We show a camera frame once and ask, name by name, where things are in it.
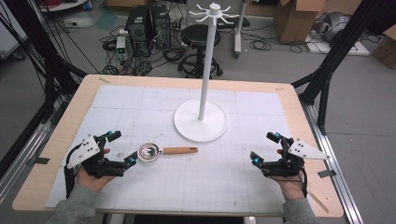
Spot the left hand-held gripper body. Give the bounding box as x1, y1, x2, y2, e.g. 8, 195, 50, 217
65, 134, 126, 179

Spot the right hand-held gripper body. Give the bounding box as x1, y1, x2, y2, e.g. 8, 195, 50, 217
261, 136, 332, 179

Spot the white hook stand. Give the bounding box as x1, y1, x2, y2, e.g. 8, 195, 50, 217
173, 2, 241, 144

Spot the person's right hand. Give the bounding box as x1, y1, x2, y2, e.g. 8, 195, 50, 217
270, 148, 308, 202

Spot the person's left hand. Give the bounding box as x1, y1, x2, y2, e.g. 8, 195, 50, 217
75, 147, 117, 192

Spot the small white device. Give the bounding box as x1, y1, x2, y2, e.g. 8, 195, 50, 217
116, 35, 127, 54

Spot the black computer tower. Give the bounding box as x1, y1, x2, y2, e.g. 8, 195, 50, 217
150, 4, 173, 49
124, 5, 153, 53

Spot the open cardboard box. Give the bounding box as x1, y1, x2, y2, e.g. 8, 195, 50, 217
273, 0, 329, 45

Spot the white flat board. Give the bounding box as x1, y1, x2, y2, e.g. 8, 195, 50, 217
304, 31, 372, 57

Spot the black office chair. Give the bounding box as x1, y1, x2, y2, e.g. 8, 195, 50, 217
177, 23, 224, 79

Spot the grey rounded appliance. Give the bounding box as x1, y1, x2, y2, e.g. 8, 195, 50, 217
316, 11, 351, 43

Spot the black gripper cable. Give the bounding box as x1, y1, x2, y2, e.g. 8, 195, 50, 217
64, 146, 78, 199
298, 167, 309, 199

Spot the aluminium rail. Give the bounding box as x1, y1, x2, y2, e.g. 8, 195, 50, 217
303, 102, 364, 224
0, 121, 53, 203

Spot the black metal frame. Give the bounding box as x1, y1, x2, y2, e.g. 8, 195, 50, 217
0, 0, 89, 125
291, 0, 390, 135

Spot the coiled black cable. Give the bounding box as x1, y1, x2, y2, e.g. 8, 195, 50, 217
248, 39, 272, 51

